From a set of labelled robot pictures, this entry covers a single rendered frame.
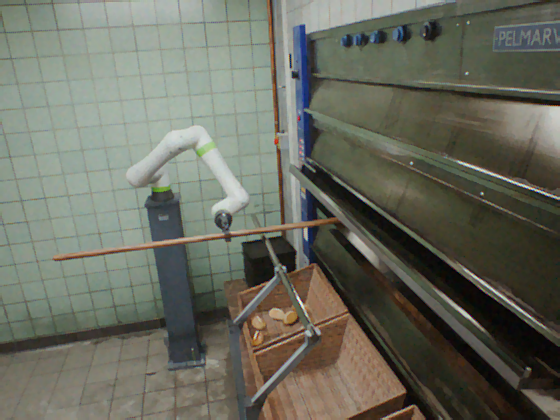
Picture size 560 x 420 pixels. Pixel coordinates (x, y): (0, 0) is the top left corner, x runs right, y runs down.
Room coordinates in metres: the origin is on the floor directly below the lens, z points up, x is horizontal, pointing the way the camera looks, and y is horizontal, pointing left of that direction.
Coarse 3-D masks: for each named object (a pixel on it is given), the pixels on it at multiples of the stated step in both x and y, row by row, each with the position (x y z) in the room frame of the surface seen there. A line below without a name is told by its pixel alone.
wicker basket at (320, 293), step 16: (304, 272) 2.35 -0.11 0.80; (320, 272) 2.25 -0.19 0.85; (256, 288) 2.29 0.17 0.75; (320, 288) 2.19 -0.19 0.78; (240, 304) 2.16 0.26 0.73; (288, 304) 2.33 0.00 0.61; (304, 304) 2.35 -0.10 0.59; (320, 304) 2.14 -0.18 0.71; (336, 304) 1.96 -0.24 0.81; (272, 320) 2.20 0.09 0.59; (320, 320) 1.81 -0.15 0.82; (288, 336) 1.78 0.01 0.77; (256, 352) 1.75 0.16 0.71; (272, 352) 1.76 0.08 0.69; (320, 352) 1.81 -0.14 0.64
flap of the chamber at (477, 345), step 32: (352, 224) 1.47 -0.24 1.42; (384, 224) 1.53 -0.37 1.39; (384, 256) 1.21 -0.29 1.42; (416, 256) 1.23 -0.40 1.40; (416, 288) 1.01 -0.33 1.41; (448, 288) 1.01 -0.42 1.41; (448, 320) 0.87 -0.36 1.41; (480, 320) 0.86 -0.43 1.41; (512, 320) 0.88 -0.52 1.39; (480, 352) 0.75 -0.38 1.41; (544, 352) 0.75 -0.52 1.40; (512, 384) 0.66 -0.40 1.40; (544, 384) 0.66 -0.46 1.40
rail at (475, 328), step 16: (304, 176) 2.11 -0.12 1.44; (320, 192) 1.84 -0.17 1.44; (336, 208) 1.63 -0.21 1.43; (400, 256) 1.15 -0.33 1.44; (416, 272) 1.05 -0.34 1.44; (432, 288) 0.96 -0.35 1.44; (448, 304) 0.88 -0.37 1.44; (464, 320) 0.82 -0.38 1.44; (480, 336) 0.76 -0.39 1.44; (496, 352) 0.71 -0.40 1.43; (512, 352) 0.70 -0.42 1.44; (512, 368) 0.67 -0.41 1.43; (528, 368) 0.65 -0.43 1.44
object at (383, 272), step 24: (360, 240) 1.89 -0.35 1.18; (384, 264) 1.63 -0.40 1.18; (408, 288) 1.43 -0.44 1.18; (432, 312) 1.26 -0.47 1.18; (456, 336) 1.12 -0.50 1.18; (456, 360) 1.05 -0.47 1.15; (480, 360) 1.01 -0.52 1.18; (480, 384) 0.95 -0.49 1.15; (504, 384) 0.91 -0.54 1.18; (504, 408) 0.85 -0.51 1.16; (528, 408) 0.82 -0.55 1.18
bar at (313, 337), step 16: (256, 224) 2.21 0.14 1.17; (272, 256) 1.79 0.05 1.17; (272, 288) 1.66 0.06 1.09; (288, 288) 1.50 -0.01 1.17; (256, 304) 1.64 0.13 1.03; (240, 320) 1.63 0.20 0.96; (304, 320) 1.27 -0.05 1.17; (320, 336) 1.19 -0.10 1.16; (240, 352) 1.62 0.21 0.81; (304, 352) 1.19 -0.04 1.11; (240, 368) 1.61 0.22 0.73; (288, 368) 1.18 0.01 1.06; (240, 384) 1.61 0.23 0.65; (272, 384) 1.17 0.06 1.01; (240, 400) 1.61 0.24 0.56; (256, 400) 1.16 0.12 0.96; (240, 416) 1.61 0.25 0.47; (256, 416) 1.15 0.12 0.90
